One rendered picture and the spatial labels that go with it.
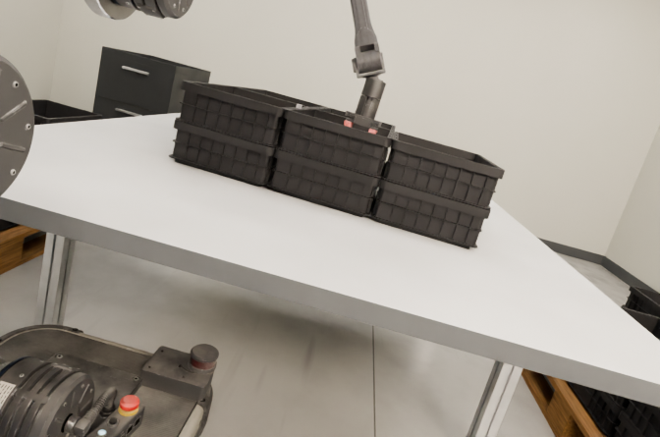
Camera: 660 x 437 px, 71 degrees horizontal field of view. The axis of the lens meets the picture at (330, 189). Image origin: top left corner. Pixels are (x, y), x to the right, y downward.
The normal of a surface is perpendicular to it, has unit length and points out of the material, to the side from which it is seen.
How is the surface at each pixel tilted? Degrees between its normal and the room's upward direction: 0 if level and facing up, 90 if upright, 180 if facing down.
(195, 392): 90
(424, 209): 90
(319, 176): 90
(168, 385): 90
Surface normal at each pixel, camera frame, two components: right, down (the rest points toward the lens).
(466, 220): -0.15, 0.18
